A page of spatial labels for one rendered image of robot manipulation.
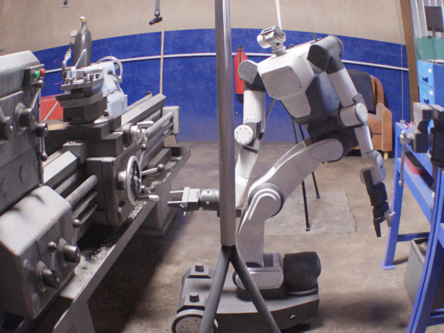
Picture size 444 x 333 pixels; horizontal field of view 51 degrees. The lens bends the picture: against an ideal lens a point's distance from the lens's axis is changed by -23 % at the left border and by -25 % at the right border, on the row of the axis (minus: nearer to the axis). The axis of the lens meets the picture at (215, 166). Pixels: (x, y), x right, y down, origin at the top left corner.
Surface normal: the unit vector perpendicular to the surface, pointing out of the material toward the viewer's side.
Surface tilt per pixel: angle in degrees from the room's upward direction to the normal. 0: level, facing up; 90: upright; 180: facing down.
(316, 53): 108
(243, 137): 74
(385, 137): 90
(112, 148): 90
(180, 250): 0
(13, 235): 32
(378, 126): 90
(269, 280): 90
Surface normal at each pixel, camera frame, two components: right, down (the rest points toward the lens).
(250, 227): -0.24, 0.58
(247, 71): -0.67, -0.06
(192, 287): -0.03, -0.97
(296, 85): -0.66, 0.48
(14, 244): 0.51, -0.82
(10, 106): 0.99, 0.01
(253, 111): -0.24, -0.04
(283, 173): -0.04, 0.24
